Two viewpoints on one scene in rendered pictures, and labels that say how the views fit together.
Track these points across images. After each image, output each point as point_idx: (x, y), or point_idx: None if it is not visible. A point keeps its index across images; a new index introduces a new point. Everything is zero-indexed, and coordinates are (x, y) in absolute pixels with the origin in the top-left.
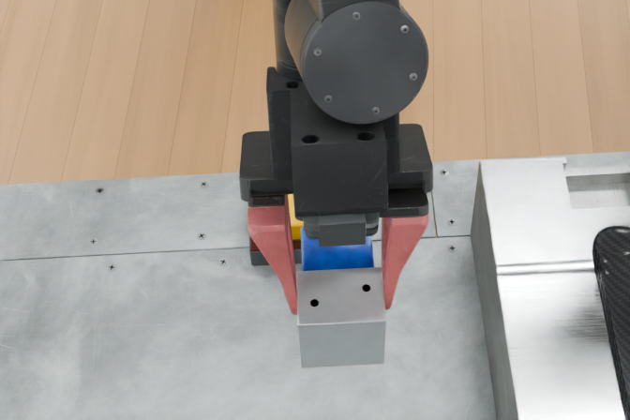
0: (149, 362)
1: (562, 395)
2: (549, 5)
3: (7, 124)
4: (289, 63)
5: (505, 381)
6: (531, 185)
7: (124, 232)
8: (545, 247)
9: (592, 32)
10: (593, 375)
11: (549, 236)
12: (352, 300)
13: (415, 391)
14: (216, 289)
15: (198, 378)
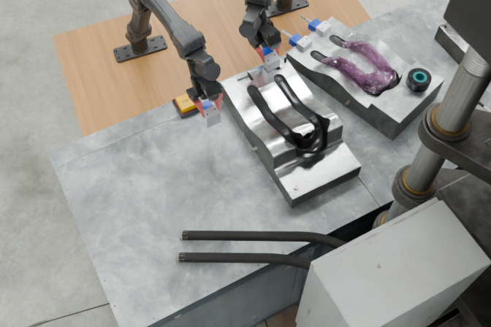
0: (171, 143)
1: (251, 117)
2: (215, 44)
3: (112, 109)
4: (194, 75)
5: (240, 119)
6: (231, 83)
7: (152, 122)
8: (238, 93)
9: (227, 48)
10: (255, 112)
11: (238, 91)
12: (213, 112)
13: (223, 129)
14: (177, 125)
15: (182, 142)
